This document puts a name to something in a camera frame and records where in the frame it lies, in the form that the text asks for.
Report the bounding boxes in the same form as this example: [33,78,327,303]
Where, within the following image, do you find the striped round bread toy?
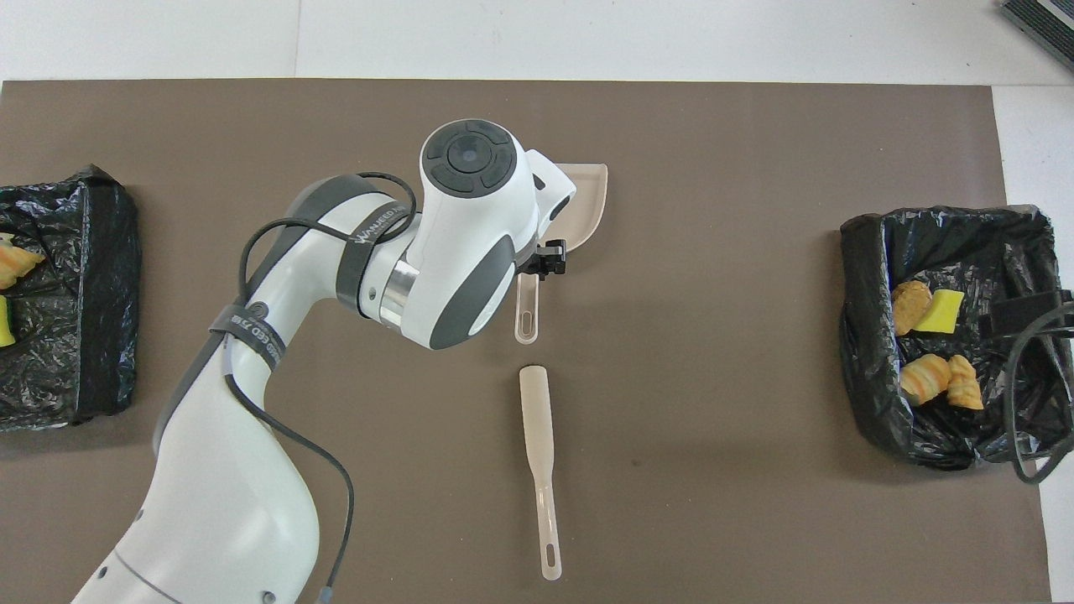
[899,353,952,407]

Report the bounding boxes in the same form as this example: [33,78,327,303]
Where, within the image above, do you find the beige plastic dustpan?
[514,164,608,346]

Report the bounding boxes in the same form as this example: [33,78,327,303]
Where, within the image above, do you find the black bag lined bin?
[839,206,1074,471]
[0,164,142,434]

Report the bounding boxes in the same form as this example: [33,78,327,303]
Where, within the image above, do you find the yellow sponge wedge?
[913,289,967,336]

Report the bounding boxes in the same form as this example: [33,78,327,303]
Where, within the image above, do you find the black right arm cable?
[1002,300,1074,486]

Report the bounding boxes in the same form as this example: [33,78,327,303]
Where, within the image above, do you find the grey ribbed device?
[998,0,1074,73]

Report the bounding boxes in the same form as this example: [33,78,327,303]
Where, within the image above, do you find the brown bread loaf toy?
[891,280,933,336]

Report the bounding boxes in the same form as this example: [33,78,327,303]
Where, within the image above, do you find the beige sponge piece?
[0,237,46,291]

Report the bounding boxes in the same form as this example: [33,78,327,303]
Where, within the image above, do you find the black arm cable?
[1002,300,1074,486]
[225,171,419,604]

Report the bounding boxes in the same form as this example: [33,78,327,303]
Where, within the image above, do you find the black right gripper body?
[990,289,1074,339]

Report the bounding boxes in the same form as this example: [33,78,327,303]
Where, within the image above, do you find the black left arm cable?
[225,171,419,604]

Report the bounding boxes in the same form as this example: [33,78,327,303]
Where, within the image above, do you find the beige brush black bristles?
[519,365,564,581]

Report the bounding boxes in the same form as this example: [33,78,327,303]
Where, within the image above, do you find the brown table mat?
[0,80,1052,604]

